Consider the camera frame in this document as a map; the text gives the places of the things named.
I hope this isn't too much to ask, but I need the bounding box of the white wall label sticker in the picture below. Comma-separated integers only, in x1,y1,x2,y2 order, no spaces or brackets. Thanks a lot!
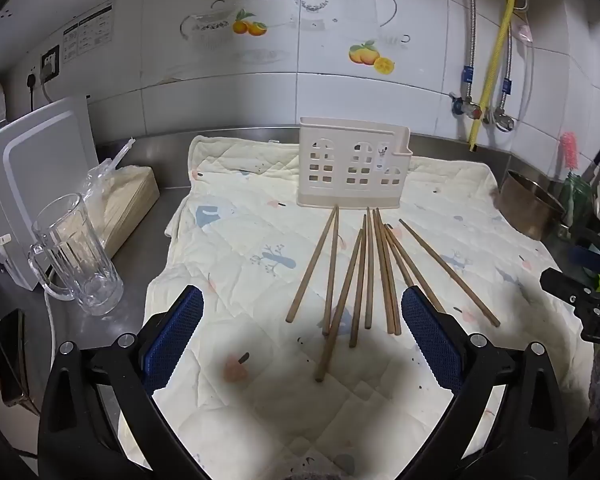
61,4,115,63

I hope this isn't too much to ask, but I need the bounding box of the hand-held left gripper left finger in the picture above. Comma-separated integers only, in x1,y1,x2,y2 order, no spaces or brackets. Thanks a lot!
37,284,216,480

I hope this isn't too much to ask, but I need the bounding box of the beige stack in plastic bag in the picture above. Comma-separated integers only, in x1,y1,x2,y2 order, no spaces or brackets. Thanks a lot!
82,140,161,258

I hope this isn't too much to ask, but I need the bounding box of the metal valve with red handle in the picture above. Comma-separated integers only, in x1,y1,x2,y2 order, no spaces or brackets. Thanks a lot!
449,92,486,121

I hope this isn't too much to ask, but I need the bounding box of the metal pot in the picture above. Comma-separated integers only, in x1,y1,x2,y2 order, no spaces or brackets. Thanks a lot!
497,170,567,242

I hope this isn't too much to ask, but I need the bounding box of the pink bottle brush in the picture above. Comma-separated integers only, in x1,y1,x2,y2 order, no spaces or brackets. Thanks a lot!
559,132,580,226

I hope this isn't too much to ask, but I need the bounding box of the cream quilted printed mat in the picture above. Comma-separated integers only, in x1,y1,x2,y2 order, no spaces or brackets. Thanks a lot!
145,134,597,480

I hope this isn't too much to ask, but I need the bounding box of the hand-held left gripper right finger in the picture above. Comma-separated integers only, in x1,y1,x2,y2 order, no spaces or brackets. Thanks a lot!
395,285,571,480

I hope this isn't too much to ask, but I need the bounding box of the green bristle brush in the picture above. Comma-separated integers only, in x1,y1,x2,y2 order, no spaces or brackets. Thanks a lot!
560,172,593,226

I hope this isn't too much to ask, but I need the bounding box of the wooden chopstick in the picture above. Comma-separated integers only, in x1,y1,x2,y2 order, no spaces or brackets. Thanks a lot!
398,218,501,328
322,217,340,337
372,208,396,335
383,224,417,290
349,213,369,349
387,228,446,313
376,208,403,336
285,205,340,323
314,228,365,382
364,207,374,330

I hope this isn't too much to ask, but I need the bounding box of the black power plug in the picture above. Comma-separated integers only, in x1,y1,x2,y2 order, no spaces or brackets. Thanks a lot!
26,72,51,111

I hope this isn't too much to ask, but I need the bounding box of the clear glass mug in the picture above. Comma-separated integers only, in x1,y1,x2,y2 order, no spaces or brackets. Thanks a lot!
27,192,125,317

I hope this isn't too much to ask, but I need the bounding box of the beige plastic chopstick holder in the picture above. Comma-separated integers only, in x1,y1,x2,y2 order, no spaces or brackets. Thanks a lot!
296,116,413,209

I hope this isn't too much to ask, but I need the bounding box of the braided metal hose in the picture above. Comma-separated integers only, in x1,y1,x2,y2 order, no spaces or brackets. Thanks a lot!
462,0,478,106
497,5,536,121

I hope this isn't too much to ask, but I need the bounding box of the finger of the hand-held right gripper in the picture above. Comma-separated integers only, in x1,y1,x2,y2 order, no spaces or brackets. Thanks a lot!
569,242,600,267
541,269,598,306

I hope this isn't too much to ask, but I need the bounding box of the black wall socket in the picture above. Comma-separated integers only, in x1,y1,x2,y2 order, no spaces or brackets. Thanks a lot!
40,45,62,83

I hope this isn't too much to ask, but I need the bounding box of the white cable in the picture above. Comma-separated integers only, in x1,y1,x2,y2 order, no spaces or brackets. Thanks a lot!
42,260,61,366

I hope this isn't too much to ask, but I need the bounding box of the white cutting board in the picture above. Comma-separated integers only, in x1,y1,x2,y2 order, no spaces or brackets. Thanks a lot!
42,95,100,171
0,112,88,292

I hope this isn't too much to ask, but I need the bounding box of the yellow gas hose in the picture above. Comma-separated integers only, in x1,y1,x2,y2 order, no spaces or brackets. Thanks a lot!
467,0,518,151

